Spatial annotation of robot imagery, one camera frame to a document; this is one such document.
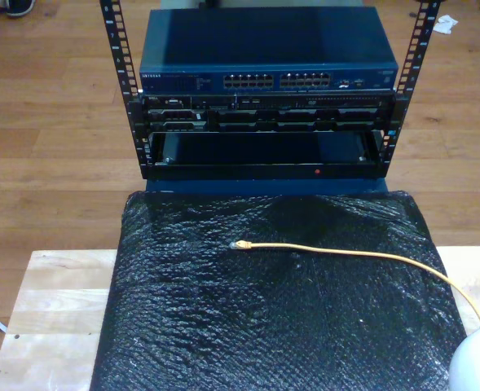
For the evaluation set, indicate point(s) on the crumpled white paper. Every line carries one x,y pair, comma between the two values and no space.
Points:
445,25

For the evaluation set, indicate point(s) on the black bubble wrap mat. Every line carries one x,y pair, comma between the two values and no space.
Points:
264,326

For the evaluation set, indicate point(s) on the black server rack frame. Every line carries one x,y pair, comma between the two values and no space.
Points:
113,40

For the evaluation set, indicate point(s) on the blue network switch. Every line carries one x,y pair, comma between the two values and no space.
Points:
223,40

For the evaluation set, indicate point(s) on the person's foot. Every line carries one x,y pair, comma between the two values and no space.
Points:
19,7

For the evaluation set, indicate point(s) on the black rack server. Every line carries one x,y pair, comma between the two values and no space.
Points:
296,118

